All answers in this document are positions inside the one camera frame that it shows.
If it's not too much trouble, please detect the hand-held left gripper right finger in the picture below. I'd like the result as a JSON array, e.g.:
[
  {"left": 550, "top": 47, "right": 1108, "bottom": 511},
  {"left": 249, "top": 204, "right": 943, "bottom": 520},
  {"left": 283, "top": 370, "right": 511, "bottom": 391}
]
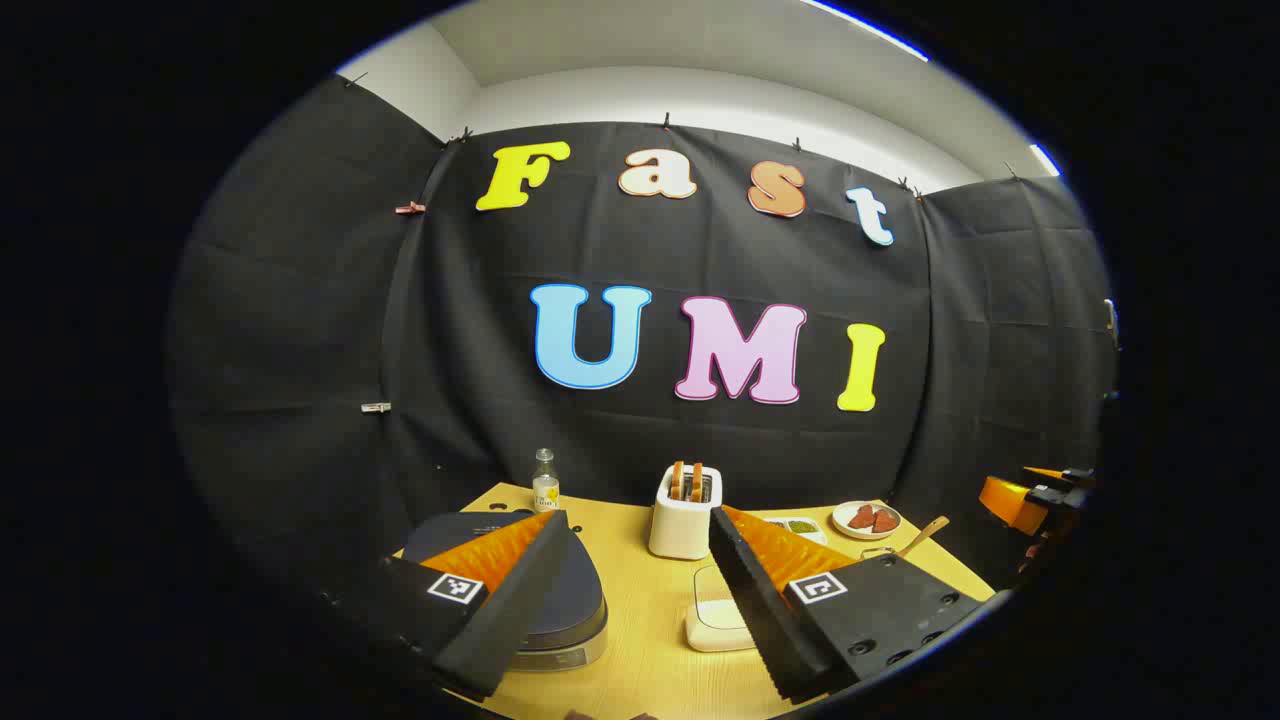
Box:
[{"left": 708, "top": 505, "right": 986, "bottom": 704}]

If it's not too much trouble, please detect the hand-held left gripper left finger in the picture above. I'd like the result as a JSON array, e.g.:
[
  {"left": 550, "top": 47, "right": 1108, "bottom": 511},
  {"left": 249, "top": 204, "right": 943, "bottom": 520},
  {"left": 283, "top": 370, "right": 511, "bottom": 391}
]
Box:
[{"left": 330, "top": 510, "right": 571, "bottom": 701}]

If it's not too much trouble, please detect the dark grey rice cooker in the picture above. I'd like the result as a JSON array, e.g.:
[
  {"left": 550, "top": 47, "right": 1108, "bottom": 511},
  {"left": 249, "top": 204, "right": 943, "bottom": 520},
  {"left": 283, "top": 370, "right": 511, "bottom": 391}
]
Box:
[{"left": 400, "top": 510, "right": 609, "bottom": 671}]

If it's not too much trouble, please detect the wooden spoon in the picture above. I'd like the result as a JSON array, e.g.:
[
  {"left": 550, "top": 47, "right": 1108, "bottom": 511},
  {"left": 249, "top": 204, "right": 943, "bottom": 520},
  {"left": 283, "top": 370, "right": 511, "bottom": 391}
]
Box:
[{"left": 895, "top": 516, "right": 951, "bottom": 559}]

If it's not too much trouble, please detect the clear plastic container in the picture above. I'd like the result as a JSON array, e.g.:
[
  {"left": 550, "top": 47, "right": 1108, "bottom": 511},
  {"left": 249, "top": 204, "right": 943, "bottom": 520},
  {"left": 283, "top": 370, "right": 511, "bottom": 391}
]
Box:
[{"left": 685, "top": 565, "right": 761, "bottom": 653}]

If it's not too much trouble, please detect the white divided grain dish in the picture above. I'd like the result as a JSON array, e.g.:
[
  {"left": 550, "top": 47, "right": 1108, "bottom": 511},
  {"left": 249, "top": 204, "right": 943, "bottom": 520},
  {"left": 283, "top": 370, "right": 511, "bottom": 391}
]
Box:
[{"left": 765, "top": 516, "right": 829, "bottom": 546}]

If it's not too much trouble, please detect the white round plate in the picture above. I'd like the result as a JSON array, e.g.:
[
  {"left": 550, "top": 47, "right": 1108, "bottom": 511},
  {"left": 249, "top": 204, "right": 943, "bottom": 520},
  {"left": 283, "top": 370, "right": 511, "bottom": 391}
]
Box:
[{"left": 832, "top": 500, "right": 903, "bottom": 541}]

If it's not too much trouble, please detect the white toaster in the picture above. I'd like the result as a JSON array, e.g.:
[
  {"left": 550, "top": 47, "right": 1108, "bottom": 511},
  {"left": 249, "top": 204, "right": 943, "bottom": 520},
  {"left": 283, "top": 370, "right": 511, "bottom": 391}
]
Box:
[{"left": 648, "top": 462, "right": 723, "bottom": 561}]

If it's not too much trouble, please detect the small glass bottle yellow label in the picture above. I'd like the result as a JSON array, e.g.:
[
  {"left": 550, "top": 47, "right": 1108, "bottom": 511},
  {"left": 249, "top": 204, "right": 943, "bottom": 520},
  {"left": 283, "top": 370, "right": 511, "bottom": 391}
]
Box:
[{"left": 532, "top": 448, "right": 561, "bottom": 514}]

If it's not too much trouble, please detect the black backdrop cloth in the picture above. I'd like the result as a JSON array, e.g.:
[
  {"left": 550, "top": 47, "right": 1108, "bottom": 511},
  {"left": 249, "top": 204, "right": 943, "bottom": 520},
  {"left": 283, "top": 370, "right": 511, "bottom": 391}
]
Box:
[{"left": 165, "top": 75, "right": 1121, "bottom": 601}]

